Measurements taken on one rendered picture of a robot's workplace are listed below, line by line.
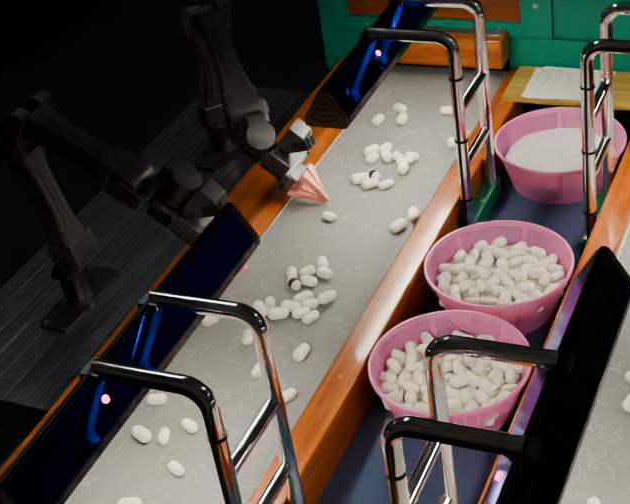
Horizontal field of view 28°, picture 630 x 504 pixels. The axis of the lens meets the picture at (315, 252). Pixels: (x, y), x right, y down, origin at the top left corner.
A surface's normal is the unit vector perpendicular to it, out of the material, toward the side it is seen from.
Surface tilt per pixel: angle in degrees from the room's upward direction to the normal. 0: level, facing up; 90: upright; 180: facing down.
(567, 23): 90
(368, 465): 0
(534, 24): 90
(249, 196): 0
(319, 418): 0
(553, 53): 90
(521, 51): 90
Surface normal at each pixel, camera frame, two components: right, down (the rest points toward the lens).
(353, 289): -0.14, -0.82
